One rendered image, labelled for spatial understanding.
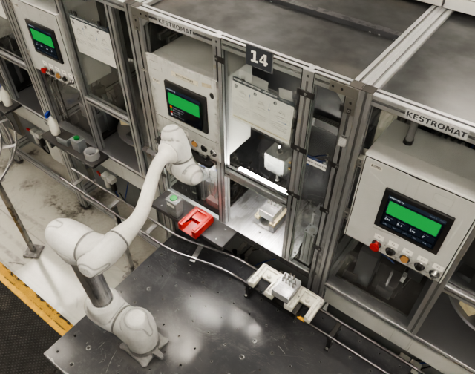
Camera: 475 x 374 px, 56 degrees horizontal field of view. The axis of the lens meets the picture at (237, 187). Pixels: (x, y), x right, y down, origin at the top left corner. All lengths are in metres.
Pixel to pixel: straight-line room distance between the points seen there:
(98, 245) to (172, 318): 0.86
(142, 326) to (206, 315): 0.42
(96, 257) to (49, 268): 2.01
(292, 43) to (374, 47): 0.31
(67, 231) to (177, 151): 0.55
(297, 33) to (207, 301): 1.45
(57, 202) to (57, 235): 2.34
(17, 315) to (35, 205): 1.07
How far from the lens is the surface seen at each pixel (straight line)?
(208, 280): 2.60
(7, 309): 3.64
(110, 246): 1.77
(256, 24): 1.97
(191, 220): 2.54
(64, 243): 1.84
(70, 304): 3.51
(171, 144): 1.94
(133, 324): 2.20
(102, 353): 2.48
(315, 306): 2.31
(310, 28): 1.96
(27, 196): 4.34
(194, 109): 2.07
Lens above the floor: 2.86
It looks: 45 degrees down
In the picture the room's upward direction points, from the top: straight up
